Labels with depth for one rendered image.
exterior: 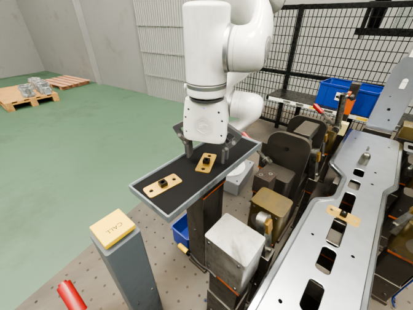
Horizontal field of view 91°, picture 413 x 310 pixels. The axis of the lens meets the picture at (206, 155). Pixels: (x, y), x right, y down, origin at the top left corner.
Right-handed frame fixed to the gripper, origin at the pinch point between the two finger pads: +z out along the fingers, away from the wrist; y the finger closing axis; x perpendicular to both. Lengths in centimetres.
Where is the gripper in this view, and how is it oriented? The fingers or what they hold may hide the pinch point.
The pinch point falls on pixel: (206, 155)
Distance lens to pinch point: 52.2
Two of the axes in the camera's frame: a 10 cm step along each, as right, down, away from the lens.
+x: 2.7, -5.4, 8.0
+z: 0.0, 8.3, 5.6
